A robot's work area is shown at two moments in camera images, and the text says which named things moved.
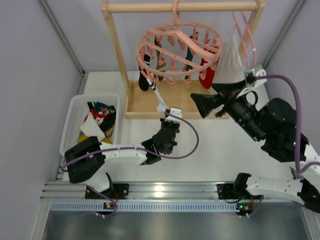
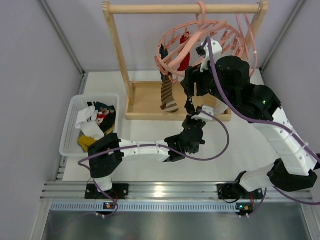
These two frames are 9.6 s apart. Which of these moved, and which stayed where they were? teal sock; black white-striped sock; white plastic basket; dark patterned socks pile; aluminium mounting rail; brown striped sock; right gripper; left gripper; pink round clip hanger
Moved: left gripper; right gripper; black white-striped sock; brown striped sock; pink round clip hanger; teal sock
Stayed: aluminium mounting rail; dark patterned socks pile; white plastic basket
